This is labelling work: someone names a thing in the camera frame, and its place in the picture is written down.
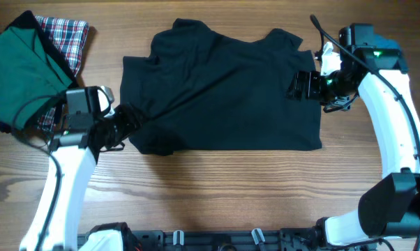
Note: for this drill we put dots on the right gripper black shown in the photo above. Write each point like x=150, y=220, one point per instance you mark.
x=312, y=78

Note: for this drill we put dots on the green folded cloth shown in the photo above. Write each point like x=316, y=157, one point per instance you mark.
x=18, y=76

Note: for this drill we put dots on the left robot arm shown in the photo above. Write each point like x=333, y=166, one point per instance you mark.
x=93, y=127

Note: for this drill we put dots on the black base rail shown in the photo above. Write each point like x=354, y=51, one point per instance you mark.
x=285, y=239

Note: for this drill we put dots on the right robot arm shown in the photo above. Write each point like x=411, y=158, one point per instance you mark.
x=352, y=66

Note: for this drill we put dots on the plaid red blue shirt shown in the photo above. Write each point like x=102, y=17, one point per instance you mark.
x=63, y=40

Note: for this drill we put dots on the blue denim cloth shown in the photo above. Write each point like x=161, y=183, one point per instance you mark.
x=384, y=43

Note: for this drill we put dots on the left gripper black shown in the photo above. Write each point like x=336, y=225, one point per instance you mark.
x=130, y=120

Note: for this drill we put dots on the black shirt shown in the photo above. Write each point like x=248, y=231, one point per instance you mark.
x=201, y=90

